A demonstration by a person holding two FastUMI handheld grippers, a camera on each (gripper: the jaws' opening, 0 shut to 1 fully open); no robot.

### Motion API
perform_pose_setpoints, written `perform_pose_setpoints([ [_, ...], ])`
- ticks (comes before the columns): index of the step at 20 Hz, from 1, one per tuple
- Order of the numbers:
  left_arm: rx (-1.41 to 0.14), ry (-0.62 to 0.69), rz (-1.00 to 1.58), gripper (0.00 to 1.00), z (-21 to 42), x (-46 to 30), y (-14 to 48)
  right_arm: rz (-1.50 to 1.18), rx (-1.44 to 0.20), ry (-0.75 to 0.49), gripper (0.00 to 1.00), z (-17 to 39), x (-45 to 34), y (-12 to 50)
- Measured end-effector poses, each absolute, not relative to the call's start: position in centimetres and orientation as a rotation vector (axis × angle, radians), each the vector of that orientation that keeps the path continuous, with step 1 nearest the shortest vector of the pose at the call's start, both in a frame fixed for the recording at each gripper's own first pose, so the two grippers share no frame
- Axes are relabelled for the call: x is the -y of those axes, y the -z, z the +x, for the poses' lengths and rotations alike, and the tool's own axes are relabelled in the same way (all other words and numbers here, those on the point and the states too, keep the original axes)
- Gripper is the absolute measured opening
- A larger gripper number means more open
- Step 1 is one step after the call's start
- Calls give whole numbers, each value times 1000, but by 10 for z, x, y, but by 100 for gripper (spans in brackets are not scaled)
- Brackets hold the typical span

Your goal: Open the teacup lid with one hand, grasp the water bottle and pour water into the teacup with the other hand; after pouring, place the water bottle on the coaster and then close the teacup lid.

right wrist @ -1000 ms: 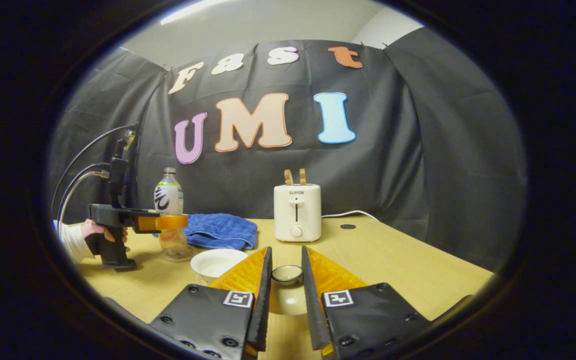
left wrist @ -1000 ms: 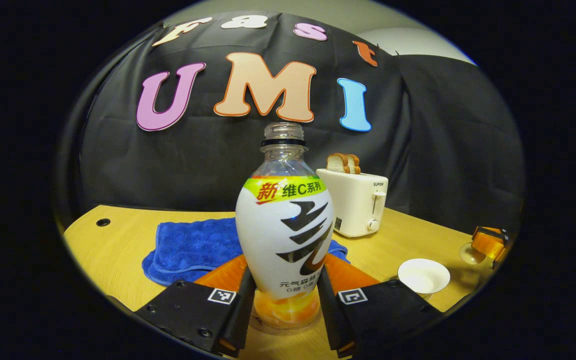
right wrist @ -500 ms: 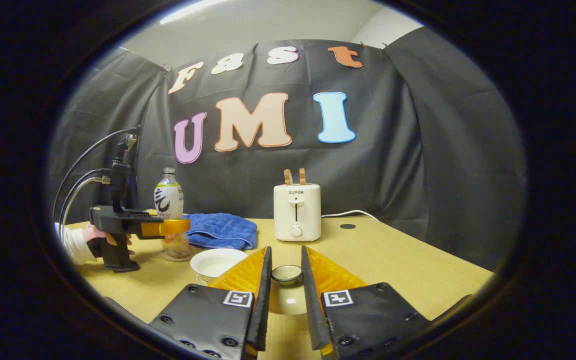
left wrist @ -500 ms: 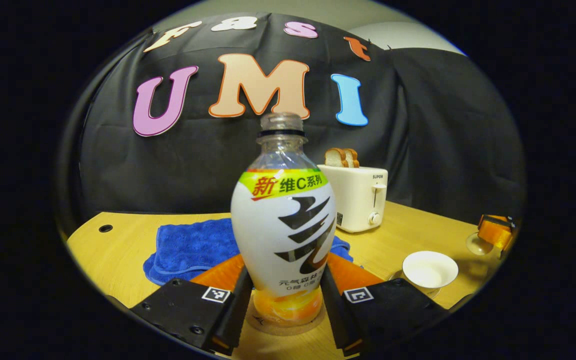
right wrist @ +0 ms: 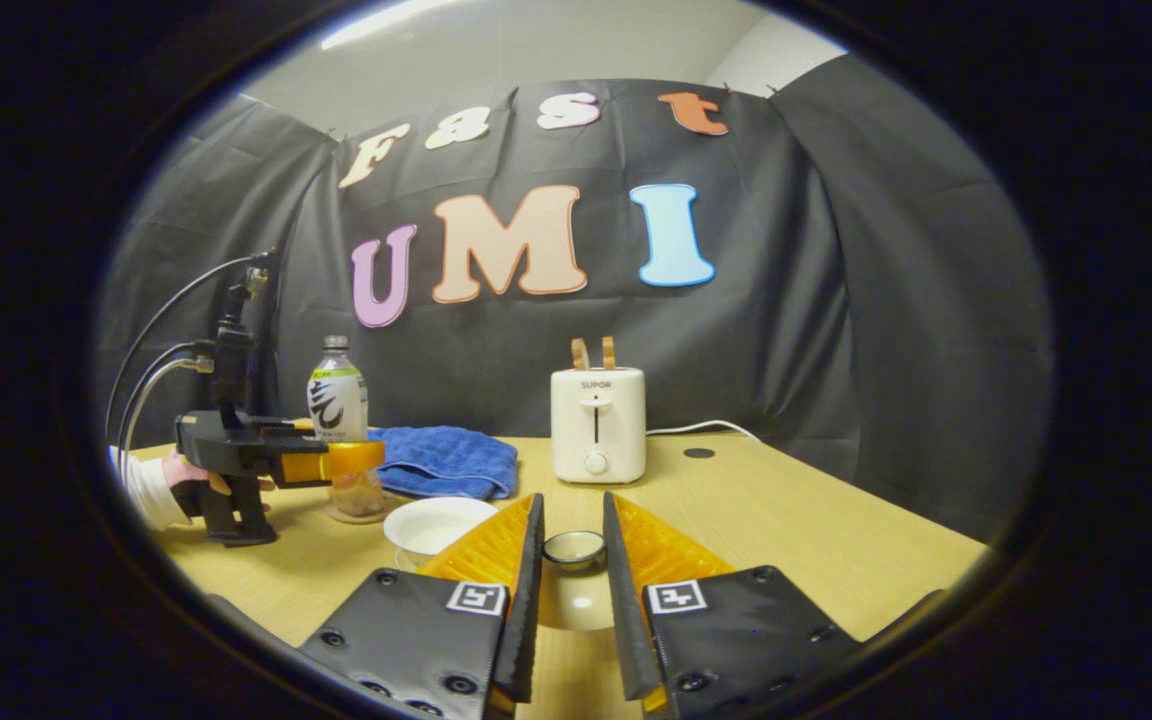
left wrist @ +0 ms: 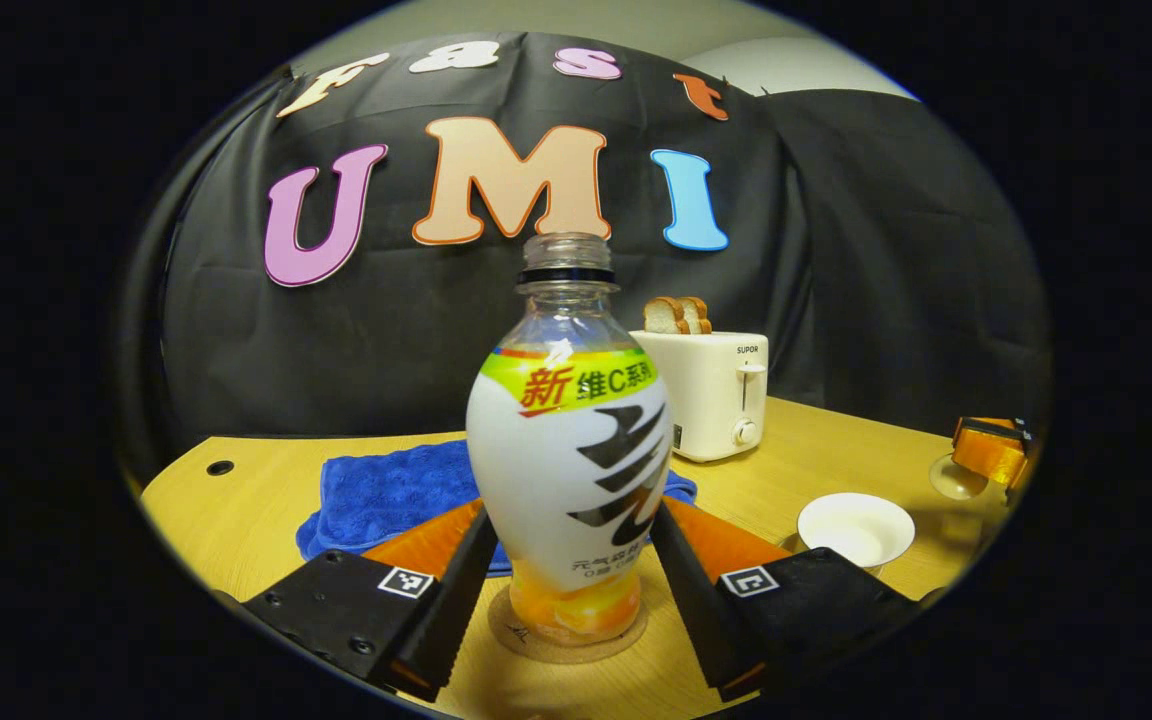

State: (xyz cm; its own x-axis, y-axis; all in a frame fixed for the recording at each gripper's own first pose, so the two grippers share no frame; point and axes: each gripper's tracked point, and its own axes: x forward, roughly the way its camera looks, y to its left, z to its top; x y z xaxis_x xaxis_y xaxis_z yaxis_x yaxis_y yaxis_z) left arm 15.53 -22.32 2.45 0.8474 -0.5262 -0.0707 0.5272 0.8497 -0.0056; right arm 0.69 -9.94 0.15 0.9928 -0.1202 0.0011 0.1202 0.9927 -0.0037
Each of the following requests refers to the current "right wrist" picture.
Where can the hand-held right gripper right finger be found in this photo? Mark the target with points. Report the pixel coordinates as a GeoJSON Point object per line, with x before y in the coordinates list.
{"type": "Point", "coordinates": [621, 600]}

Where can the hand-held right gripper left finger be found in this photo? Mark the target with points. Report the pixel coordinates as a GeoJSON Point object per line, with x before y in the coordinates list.
{"type": "Point", "coordinates": [526, 600]}

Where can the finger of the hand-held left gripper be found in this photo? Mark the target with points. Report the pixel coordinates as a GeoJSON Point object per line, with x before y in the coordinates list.
{"type": "Point", "coordinates": [351, 458]}

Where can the white orange water bottle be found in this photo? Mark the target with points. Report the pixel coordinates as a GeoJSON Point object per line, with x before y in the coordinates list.
{"type": "Point", "coordinates": [338, 400]}

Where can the round cork coaster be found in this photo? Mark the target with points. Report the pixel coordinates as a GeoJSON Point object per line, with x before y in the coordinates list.
{"type": "Point", "coordinates": [356, 518]}

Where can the cream teacup lid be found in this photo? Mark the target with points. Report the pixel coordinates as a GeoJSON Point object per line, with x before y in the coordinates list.
{"type": "Point", "coordinates": [574, 548]}

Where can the cream ceramic teacup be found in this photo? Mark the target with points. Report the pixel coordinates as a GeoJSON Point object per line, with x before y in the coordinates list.
{"type": "Point", "coordinates": [436, 525]}

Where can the blue towel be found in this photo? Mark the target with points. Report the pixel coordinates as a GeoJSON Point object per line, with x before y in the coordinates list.
{"type": "Point", "coordinates": [446, 460]}

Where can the white toaster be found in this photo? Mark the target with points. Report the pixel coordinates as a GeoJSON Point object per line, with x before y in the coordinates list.
{"type": "Point", "coordinates": [598, 425]}

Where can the bread slice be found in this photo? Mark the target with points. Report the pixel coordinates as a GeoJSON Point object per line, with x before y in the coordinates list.
{"type": "Point", "coordinates": [580, 354]}
{"type": "Point", "coordinates": [609, 352]}

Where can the black backdrop cloth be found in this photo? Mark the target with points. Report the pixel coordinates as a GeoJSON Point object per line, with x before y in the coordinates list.
{"type": "Point", "coordinates": [836, 300]}

